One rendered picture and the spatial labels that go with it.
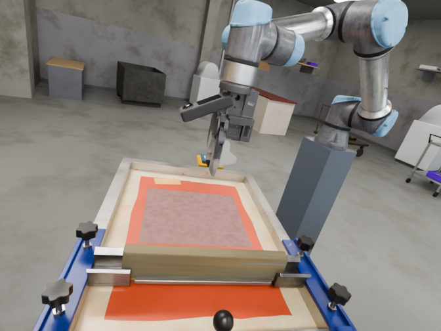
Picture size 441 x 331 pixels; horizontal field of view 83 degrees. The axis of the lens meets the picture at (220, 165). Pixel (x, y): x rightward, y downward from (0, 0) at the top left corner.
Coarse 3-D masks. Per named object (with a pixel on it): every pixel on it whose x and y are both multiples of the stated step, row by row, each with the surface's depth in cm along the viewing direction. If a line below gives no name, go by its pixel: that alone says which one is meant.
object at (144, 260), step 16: (128, 256) 52; (144, 256) 53; (160, 256) 54; (176, 256) 54; (192, 256) 55; (208, 256) 56; (224, 256) 57; (240, 256) 58; (256, 256) 59; (272, 256) 60; (144, 272) 55; (160, 272) 55; (176, 272) 56; (192, 272) 57; (208, 272) 58; (224, 272) 59; (240, 272) 60; (256, 272) 61; (272, 272) 62
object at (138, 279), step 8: (136, 280) 54; (144, 280) 54; (152, 280) 55; (160, 280) 55; (168, 280) 55; (176, 280) 56; (184, 280) 56; (192, 280) 57; (200, 280) 57; (208, 280) 58; (216, 280) 58; (224, 280) 59; (232, 280) 59; (240, 280) 60; (248, 280) 60; (256, 280) 61; (264, 280) 61
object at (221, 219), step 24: (192, 192) 100; (216, 192) 104; (216, 216) 88; (240, 216) 92; (216, 240) 77; (240, 240) 79; (216, 288) 61; (240, 288) 62; (264, 288) 64; (216, 312) 55; (240, 312) 57; (264, 312) 58; (288, 312) 59
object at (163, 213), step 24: (144, 192) 92; (168, 192) 96; (144, 216) 80; (168, 216) 82; (192, 216) 85; (144, 240) 70; (168, 240) 72; (192, 240) 74; (120, 288) 56; (144, 288) 57; (168, 288) 58; (192, 288) 60; (120, 312) 51; (144, 312) 52; (168, 312) 53; (192, 312) 54
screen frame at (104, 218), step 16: (128, 160) 105; (144, 160) 109; (208, 176) 114; (224, 176) 115; (240, 176) 117; (112, 192) 82; (256, 192) 104; (112, 208) 75; (272, 224) 85; (304, 288) 63; (80, 304) 48; (320, 320) 56
